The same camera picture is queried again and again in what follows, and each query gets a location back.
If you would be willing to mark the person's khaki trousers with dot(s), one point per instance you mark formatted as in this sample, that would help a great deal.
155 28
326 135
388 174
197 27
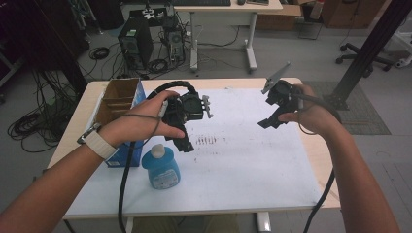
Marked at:
152 225

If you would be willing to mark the black computer mouse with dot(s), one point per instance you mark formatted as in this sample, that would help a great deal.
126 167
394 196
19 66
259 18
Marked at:
241 2

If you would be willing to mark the black metal post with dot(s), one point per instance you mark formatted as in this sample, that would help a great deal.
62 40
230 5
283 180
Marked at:
372 45

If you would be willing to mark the brown wooden cabinet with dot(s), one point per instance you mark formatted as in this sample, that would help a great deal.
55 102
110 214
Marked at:
353 13

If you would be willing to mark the white desk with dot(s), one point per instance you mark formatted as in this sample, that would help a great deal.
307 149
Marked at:
226 13

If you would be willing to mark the white table leg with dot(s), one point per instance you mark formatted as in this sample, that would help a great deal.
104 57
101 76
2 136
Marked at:
264 221

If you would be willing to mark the black box with white parts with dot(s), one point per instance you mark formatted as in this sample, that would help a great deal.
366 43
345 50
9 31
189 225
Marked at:
149 16

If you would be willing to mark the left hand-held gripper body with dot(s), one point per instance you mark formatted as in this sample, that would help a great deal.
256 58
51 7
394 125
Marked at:
189 108

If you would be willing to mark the black keyboard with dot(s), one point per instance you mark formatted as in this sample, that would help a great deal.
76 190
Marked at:
200 2

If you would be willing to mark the person's right hand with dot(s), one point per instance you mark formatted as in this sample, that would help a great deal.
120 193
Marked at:
314 119

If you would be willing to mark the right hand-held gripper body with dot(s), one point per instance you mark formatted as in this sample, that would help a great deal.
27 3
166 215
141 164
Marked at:
281 93

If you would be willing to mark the blue bottle with white cap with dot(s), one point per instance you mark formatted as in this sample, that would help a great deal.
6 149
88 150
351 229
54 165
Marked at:
162 171

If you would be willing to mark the black office chair base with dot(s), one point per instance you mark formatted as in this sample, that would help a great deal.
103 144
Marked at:
356 55

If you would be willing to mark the grey open computer tower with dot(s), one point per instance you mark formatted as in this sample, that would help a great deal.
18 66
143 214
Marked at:
175 42

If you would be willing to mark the brown cardboard box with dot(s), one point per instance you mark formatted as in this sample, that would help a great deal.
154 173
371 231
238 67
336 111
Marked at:
278 19

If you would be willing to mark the person's left hand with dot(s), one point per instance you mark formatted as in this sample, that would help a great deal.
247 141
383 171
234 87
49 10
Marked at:
136 124

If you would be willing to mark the black computer tower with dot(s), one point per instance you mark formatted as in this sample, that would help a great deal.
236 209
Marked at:
136 42

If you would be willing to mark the wristwatch with white band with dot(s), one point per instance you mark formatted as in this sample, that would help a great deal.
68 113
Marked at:
100 144

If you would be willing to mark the dark curtain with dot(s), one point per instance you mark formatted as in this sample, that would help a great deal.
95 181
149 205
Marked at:
39 39

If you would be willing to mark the grey floor mat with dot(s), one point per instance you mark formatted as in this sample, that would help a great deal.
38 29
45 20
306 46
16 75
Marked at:
366 116

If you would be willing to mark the blue cardboard box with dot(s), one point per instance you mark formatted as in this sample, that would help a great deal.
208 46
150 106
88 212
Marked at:
118 93

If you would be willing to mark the white whiteboard mat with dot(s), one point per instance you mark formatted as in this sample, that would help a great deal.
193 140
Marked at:
243 161

